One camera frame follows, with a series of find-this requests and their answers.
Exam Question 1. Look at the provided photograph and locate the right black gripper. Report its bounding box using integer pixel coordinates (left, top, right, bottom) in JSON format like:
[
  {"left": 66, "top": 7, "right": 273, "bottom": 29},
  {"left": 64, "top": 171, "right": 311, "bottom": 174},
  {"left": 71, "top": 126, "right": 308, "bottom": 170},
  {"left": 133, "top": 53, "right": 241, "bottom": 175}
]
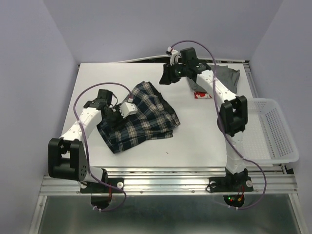
[{"left": 157, "top": 61, "right": 188, "bottom": 86}]

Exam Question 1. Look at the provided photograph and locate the navy plaid skirt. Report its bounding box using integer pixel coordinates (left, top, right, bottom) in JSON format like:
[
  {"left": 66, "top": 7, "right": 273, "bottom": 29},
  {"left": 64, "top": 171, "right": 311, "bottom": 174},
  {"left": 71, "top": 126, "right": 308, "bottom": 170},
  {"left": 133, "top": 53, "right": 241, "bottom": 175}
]
[{"left": 97, "top": 81, "right": 180, "bottom": 154}]

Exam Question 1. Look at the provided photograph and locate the red poppy floral skirt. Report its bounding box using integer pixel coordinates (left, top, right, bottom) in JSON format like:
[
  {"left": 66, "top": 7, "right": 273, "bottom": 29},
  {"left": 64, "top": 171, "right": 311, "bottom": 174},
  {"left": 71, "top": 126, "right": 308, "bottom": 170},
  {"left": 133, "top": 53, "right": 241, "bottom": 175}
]
[{"left": 194, "top": 92, "right": 212, "bottom": 99}]

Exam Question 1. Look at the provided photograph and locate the grey skirt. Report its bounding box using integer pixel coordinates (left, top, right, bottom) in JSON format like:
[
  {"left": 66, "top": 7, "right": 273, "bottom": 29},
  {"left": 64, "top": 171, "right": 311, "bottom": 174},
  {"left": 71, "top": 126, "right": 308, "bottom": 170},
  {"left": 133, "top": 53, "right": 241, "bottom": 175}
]
[{"left": 187, "top": 63, "right": 241, "bottom": 95}]

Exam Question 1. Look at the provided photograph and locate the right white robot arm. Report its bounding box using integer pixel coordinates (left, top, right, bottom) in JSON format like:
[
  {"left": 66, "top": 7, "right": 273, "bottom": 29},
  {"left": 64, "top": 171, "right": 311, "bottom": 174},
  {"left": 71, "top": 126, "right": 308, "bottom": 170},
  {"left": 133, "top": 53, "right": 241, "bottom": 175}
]
[{"left": 159, "top": 47, "right": 248, "bottom": 190}]

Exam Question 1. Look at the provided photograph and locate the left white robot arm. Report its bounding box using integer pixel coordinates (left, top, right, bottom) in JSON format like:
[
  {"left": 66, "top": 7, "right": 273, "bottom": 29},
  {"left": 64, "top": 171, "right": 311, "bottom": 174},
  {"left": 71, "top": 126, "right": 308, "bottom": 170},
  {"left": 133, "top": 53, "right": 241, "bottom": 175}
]
[{"left": 48, "top": 89, "right": 122, "bottom": 192}]

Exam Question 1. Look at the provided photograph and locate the white plastic basket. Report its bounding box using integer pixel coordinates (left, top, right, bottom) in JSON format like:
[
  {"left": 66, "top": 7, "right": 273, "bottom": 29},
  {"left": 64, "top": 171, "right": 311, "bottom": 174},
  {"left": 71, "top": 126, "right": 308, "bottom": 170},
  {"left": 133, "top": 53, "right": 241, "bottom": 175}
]
[{"left": 242, "top": 98, "right": 299, "bottom": 164}]

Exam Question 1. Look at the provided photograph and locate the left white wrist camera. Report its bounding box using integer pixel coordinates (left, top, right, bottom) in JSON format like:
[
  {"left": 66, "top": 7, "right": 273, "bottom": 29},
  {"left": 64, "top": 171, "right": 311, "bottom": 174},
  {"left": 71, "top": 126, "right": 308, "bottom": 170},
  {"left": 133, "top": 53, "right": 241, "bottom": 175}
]
[{"left": 119, "top": 102, "right": 137, "bottom": 119}]

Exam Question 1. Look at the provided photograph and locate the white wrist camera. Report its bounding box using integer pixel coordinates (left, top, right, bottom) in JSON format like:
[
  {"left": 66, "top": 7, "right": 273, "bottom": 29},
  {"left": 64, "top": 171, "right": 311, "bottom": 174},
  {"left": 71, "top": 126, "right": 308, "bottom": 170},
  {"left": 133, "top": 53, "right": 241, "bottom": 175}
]
[
  {"left": 166, "top": 47, "right": 181, "bottom": 66},
  {"left": 119, "top": 102, "right": 137, "bottom": 119}
]

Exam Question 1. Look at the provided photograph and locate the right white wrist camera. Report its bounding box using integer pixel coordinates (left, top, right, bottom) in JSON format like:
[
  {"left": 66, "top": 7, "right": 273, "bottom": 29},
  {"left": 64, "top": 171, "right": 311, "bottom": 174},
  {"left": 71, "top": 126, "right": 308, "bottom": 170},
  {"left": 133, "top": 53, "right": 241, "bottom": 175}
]
[{"left": 166, "top": 47, "right": 181, "bottom": 66}]

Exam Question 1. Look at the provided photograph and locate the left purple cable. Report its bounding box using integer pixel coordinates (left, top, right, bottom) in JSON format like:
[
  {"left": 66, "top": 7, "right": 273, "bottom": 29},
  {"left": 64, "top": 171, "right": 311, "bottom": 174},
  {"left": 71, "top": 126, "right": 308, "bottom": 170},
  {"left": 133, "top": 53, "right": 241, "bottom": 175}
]
[{"left": 73, "top": 82, "right": 134, "bottom": 212}]

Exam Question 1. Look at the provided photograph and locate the purple cable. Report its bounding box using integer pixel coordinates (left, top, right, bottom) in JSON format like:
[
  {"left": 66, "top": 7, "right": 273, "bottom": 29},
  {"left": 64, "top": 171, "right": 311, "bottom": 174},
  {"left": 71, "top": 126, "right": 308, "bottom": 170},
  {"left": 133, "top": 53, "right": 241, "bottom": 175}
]
[
  {"left": 166, "top": 40, "right": 267, "bottom": 210},
  {"left": 73, "top": 82, "right": 134, "bottom": 212}
]

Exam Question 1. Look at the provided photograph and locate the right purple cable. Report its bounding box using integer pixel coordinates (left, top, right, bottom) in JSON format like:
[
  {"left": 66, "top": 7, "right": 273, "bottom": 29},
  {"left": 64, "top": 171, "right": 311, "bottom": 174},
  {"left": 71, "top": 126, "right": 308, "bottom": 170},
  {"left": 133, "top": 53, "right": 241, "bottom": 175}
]
[{"left": 166, "top": 40, "right": 267, "bottom": 210}]

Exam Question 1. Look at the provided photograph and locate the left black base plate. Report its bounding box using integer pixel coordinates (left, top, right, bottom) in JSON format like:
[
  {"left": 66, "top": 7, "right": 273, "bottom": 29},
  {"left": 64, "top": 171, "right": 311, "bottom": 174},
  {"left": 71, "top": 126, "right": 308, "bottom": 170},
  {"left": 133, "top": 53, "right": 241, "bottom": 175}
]
[{"left": 76, "top": 177, "right": 125, "bottom": 195}]

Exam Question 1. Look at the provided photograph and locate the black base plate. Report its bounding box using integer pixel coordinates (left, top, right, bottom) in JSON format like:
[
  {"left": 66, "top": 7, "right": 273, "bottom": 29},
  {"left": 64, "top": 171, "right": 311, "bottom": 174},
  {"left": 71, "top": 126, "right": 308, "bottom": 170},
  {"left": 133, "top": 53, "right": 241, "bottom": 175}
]
[
  {"left": 206, "top": 177, "right": 254, "bottom": 193},
  {"left": 76, "top": 177, "right": 125, "bottom": 195}
]

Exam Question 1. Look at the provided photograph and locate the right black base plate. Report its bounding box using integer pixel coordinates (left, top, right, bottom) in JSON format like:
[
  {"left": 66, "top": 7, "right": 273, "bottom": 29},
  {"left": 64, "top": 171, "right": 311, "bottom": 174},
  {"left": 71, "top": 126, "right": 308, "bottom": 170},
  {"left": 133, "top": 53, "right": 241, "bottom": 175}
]
[{"left": 206, "top": 177, "right": 254, "bottom": 193}]

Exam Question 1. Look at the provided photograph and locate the aluminium frame rail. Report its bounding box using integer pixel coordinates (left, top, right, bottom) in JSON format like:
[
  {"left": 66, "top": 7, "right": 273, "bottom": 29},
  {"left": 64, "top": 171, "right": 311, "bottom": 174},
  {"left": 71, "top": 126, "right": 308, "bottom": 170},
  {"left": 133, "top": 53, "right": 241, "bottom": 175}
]
[{"left": 39, "top": 166, "right": 298, "bottom": 195}]

